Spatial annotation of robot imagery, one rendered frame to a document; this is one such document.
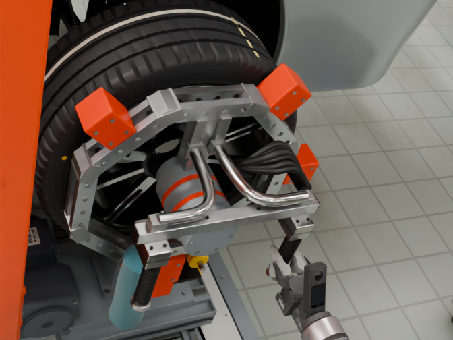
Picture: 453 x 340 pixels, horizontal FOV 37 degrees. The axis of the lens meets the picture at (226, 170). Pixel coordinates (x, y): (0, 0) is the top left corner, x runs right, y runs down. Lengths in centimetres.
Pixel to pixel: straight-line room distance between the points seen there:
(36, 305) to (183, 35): 83
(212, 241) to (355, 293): 127
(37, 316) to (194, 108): 79
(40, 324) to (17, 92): 100
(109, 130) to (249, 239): 142
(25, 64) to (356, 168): 234
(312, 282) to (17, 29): 82
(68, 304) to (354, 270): 128
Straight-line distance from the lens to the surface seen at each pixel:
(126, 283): 161
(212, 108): 140
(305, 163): 172
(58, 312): 190
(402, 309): 277
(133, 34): 147
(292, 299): 153
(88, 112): 134
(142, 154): 159
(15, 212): 126
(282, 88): 148
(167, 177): 154
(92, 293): 212
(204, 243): 151
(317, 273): 146
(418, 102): 380
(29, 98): 106
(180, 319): 219
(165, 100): 137
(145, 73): 139
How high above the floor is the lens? 200
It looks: 44 degrees down
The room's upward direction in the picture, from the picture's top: 22 degrees clockwise
